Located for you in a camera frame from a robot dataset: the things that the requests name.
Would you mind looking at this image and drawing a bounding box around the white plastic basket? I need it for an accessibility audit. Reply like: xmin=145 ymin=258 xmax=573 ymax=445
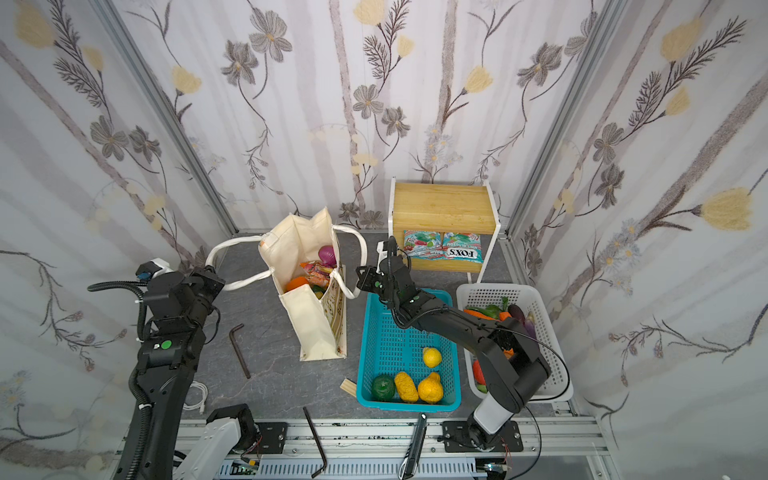
xmin=456 ymin=283 xmax=574 ymax=403

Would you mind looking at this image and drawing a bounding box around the orange pink snack bag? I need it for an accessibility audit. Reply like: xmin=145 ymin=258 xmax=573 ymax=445
xmin=299 ymin=260 xmax=334 ymax=290

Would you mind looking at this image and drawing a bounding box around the purple eggplant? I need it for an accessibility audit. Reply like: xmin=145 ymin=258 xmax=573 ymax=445
xmin=507 ymin=304 xmax=537 ymax=338

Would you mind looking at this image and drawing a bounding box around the black hex key on floor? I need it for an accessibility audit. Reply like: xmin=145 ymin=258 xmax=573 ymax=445
xmin=228 ymin=323 xmax=252 ymax=380

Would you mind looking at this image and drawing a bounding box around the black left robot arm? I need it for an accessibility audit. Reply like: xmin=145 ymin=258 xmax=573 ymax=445
xmin=88 ymin=263 xmax=225 ymax=479

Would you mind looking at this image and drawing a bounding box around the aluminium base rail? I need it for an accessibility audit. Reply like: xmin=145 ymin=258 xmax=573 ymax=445
xmin=210 ymin=416 xmax=621 ymax=479

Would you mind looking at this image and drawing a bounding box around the green bell pepper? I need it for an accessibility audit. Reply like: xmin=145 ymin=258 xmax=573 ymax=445
xmin=371 ymin=374 xmax=396 ymax=402

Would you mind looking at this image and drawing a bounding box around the black hex key on rail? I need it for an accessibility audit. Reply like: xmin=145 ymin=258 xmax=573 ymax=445
xmin=302 ymin=406 xmax=329 ymax=479

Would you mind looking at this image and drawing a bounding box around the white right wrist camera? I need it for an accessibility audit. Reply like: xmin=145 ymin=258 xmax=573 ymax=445
xmin=376 ymin=240 xmax=397 ymax=271

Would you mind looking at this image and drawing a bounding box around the orange carrot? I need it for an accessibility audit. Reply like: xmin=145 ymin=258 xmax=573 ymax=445
xmin=464 ymin=308 xmax=511 ymax=322

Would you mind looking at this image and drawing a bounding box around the yellow lemon lower right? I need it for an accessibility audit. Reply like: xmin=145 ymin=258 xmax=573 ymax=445
xmin=422 ymin=347 xmax=442 ymax=369

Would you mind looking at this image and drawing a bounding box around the white wooden two-tier shelf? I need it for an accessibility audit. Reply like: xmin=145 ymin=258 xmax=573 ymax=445
xmin=388 ymin=178 xmax=501 ymax=283

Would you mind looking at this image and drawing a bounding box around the teal plastic basket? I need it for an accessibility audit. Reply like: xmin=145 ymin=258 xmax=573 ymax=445
xmin=356 ymin=293 xmax=462 ymax=413

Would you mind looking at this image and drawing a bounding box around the red tomato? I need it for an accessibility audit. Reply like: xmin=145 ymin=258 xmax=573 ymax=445
xmin=472 ymin=360 xmax=486 ymax=385

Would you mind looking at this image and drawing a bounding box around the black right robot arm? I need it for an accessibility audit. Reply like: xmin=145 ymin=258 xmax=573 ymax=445
xmin=356 ymin=237 xmax=551 ymax=450

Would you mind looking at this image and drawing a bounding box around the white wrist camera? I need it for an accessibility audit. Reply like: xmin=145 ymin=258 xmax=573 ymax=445
xmin=376 ymin=240 xmax=397 ymax=271
xmin=135 ymin=258 xmax=173 ymax=283

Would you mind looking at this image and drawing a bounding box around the yellow corn cob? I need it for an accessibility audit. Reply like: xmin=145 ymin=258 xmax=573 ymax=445
xmin=394 ymin=372 xmax=419 ymax=403

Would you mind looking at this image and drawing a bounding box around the purple onion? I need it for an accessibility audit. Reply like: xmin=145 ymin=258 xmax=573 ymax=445
xmin=318 ymin=245 xmax=338 ymax=269

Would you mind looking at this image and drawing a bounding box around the cream canvas grocery bag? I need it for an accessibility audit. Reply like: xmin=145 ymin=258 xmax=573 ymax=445
xmin=205 ymin=209 xmax=368 ymax=361

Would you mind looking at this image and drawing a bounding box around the white coiled cable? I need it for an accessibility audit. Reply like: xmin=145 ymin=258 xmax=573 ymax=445
xmin=181 ymin=380 xmax=210 ymax=414

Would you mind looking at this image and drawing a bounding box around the round orange tomato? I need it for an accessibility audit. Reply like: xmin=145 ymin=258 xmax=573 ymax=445
xmin=284 ymin=276 xmax=309 ymax=293

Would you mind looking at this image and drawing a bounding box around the yellow gourd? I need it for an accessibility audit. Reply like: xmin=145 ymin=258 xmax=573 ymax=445
xmin=417 ymin=372 xmax=444 ymax=404

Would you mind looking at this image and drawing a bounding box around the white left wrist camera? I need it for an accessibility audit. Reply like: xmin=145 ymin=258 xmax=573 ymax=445
xmin=135 ymin=258 xmax=173 ymax=283

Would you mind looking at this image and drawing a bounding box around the small wooden block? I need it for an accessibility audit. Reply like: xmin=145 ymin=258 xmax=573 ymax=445
xmin=340 ymin=378 xmax=357 ymax=397

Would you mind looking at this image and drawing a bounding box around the Fox's candy bag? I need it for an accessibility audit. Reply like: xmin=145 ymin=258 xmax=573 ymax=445
xmin=404 ymin=230 xmax=483 ymax=264

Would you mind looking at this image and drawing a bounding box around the black metal cylinder tool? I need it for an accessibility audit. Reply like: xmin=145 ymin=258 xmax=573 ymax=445
xmin=398 ymin=413 xmax=428 ymax=480

